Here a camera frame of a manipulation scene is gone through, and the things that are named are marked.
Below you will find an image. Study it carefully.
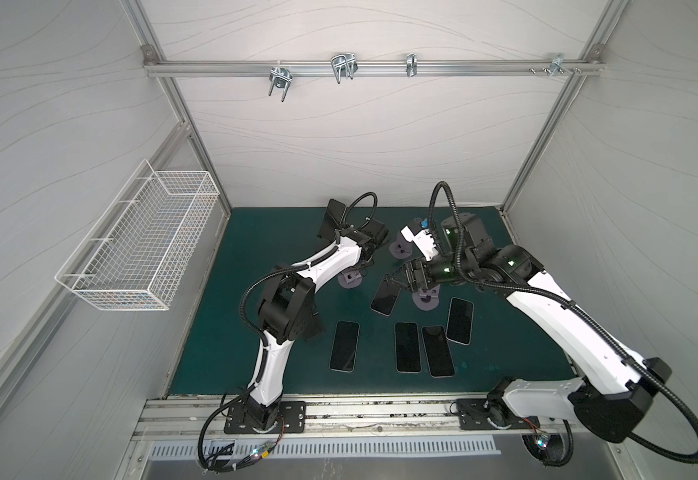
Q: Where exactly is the pink-edged phone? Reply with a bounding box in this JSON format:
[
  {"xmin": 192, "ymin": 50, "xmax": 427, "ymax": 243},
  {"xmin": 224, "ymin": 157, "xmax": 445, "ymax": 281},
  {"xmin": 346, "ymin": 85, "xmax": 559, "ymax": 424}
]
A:
[{"xmin": 370, "ymin": 275, "xmax": 402, "ymax": 317}]

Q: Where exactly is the purple-edged phone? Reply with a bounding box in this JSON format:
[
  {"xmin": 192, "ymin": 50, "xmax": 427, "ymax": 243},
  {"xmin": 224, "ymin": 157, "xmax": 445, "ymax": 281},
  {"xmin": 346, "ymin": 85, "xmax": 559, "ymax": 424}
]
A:
[{"xmin": 422, "ymin": 326, "xmax": 455, "ymax": 378}]

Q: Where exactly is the teal-edged phone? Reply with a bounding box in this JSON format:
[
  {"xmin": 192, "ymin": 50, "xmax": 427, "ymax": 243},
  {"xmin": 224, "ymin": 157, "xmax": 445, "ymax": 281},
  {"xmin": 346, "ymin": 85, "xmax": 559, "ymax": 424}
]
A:
[{"xmin": 395, "ymin": 322, "xmax": 422, "ymax": 374}]

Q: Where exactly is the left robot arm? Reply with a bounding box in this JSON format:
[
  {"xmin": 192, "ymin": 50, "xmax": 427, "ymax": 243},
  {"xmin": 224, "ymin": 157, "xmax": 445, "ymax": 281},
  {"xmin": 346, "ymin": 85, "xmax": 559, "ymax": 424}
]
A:
[{"xmin": 239, "ymin": 216, "xmax": 389, "ymax": 430}]

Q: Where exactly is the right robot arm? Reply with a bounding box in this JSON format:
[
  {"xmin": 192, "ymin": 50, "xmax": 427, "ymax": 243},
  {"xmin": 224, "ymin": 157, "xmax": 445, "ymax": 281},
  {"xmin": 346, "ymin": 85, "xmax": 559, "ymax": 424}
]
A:
[{"xmin": 393, "ymin": 214, "xmax": 698, "ymax": 464}]

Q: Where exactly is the black stand left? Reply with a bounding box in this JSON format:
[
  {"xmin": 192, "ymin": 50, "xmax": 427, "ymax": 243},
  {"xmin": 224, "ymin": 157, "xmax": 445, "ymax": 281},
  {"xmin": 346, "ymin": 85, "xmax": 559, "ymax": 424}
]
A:
[{"xmin": 302, "ymin": 312, "xmax": 326, "ymax": 341}]

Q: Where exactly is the green table mat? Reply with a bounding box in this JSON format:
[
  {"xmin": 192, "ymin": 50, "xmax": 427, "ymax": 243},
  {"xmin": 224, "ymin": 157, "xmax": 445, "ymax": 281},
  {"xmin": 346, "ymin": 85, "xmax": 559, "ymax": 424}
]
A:
[{"xmin": 170, "ymin": 208, "xmax": 573, "ymax": 395}]

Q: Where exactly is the metal clamp small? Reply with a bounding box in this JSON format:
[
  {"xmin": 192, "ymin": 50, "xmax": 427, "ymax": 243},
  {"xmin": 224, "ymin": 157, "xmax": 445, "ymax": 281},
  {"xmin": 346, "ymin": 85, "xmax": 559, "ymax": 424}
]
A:
[{"xmin": 406, "ymin": 53, "xmax": 418, "ymax": 78}]

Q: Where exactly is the metal U-bolt clamp centre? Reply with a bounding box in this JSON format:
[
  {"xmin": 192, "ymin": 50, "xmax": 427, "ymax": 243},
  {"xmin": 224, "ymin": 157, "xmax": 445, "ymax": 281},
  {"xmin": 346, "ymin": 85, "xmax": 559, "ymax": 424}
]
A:
[{"xmin": 330, "ymin": 52, "xmax": 358, "ymax": 84}]

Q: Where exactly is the metal u-bolt clamp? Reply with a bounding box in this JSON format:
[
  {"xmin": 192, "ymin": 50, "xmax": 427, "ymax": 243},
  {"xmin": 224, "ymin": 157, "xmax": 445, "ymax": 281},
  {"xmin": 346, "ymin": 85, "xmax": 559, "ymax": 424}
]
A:
[
  {"xmin": 330, "ymin": 52, "xmax": 358, "ymax": 84},
  {"xmin": 268, "ymin": 66, "xmax": 293, "ymax": 102}
]

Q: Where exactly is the metal U-bolt clamp left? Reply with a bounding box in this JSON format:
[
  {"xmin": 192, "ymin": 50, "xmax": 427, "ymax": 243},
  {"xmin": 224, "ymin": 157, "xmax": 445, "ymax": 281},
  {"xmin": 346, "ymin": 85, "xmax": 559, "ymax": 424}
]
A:
[{"xmin": 268, "ymin": 66, "xmax": 293, "ymax": 102}]

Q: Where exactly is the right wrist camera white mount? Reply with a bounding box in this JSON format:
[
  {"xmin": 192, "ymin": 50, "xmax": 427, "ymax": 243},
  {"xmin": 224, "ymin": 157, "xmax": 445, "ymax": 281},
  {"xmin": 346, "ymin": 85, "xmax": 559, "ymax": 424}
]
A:
[{"xmin": 401, "ymin": 218, "xmax": 441, "ymax": 261}]

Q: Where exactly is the metal bracket right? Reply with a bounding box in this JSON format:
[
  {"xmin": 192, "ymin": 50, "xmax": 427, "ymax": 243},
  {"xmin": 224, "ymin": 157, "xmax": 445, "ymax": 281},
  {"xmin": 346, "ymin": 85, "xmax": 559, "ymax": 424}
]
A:
[{"xmin": 529, "ymin": 53, "xmax": 583, "ymax": 78}]

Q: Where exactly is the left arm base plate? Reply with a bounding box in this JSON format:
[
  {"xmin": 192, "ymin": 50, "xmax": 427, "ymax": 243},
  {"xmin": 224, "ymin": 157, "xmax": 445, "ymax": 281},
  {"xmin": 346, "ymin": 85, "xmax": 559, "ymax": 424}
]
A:
[{"xmin": 224, "ymin": 400, "xmax": 306, "ymax": 434}]

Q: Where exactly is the right base cable bundle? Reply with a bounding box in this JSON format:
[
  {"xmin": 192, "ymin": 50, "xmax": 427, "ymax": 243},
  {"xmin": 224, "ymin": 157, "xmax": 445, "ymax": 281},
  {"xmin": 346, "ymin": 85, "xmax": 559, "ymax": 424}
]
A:
[{"xmin": 519, "ymin": 419, "xmax": 577, "ymax": 468}]

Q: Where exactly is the base cable bundle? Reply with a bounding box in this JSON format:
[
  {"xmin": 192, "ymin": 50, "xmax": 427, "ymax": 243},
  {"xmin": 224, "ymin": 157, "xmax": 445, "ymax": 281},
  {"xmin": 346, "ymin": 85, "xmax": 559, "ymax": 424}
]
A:
[
  {"xmin": 519, "ymin": 419, "xmax": 577, "ymax": 468},
  {"xmin": 196, "ymin": 389, "xmax": 287, "ymax": 474}
]

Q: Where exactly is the white wire basket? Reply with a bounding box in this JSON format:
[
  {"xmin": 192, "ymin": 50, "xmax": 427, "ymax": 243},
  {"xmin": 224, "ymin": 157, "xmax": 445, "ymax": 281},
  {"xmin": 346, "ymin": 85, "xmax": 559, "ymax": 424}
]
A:
[{"xmin": 55, "ymin": 160, "xmax": 219, "ymax": 312}]

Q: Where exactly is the aluminium cross rail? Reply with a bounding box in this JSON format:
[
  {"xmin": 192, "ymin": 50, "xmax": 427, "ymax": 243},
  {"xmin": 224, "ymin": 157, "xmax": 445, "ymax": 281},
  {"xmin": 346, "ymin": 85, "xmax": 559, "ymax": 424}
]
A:
[{"xmin": 144, "ymin": 57, "xmax": 606, "ymax": 78}]

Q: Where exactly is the slotted cable duct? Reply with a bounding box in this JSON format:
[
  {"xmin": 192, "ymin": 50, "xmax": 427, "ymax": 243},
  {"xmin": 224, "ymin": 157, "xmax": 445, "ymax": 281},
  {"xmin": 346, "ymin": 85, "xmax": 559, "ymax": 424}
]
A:
[{"xmin": 148, "ymin": 434, "xmax": 502, "ymax": 461}]

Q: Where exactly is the left base cable bundle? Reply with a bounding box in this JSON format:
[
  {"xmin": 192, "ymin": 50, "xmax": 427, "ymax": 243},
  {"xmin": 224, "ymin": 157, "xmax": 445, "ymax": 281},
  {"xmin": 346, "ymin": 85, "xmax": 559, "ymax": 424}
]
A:
[{"xmin": 196, "ymin": 389, "xmax": 287, "ymax": 474}]

